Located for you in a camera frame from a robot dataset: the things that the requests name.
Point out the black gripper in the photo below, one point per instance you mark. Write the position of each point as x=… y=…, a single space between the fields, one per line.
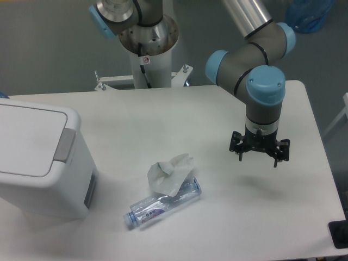
x=259 y=142

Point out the white push-lid trash can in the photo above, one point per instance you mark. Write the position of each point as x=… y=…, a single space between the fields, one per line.
x=46 y=166

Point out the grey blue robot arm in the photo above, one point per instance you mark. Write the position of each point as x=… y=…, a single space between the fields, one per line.
x=248 y=74

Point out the crumpled white tissue paper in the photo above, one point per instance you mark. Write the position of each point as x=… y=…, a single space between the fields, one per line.
x=166 y=177

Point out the black device at table edge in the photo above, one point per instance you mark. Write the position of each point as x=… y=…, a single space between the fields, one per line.
x=338 y=231

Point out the crushed clear plastic bottle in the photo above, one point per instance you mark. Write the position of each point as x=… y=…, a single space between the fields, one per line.
x=148 y=210

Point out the blue plastic bag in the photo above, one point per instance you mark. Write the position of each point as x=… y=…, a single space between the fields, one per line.
x=307 y=16

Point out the white frame at right edge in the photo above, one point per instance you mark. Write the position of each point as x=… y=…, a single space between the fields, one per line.
x=337 y=123

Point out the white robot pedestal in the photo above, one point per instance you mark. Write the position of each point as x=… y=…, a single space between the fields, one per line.
x=150 y=53

